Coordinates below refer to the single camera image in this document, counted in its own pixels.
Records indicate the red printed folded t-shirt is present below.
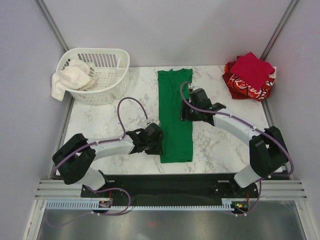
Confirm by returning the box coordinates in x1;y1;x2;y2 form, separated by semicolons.
222;61;276;102

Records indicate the white plastic laundry basket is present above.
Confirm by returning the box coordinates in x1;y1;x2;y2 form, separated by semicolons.
56;47;130;105

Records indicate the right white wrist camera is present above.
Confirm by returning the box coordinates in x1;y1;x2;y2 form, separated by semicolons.
188;84;199;92

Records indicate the left aluminium frame post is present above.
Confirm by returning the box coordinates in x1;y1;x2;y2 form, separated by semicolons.
34;0;69;52

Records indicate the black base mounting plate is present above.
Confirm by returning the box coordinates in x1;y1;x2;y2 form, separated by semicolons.
81;173;258;206

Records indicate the white slotted cable duct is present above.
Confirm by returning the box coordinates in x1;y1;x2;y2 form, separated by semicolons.
45;200;248;211

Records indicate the folded crimson red t-shirt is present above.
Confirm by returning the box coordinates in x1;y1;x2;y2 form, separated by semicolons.
230;52;276;89

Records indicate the purple cable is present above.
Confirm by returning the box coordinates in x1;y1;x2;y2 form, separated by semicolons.
180;81;295;217
51;97;150;216

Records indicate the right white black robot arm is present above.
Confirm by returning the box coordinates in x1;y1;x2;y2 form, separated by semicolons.
180;88;290;197

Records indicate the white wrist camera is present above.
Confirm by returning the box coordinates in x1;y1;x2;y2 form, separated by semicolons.
188;84;199;92
147;121;159;126

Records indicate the white cream t-shirt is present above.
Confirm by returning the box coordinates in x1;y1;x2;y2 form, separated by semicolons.
51;59;97;101

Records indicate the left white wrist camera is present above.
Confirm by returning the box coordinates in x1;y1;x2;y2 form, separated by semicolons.
147;121;159;126

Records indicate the green t-shirt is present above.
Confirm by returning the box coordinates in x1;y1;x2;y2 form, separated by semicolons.
157;68;193;164

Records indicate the aluminium frame post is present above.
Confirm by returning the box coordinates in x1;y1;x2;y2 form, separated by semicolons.
260;0;300;61
34;0;69;52

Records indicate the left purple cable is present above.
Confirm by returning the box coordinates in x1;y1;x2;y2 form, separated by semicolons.
51;97;150;216

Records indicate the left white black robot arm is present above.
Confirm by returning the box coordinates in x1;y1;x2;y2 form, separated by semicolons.
52;122;164;197

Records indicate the right aluminium frame post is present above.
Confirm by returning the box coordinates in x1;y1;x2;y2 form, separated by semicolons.
260;0;300;61

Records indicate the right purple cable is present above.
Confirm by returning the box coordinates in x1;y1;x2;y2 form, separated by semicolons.
180;81;295;217

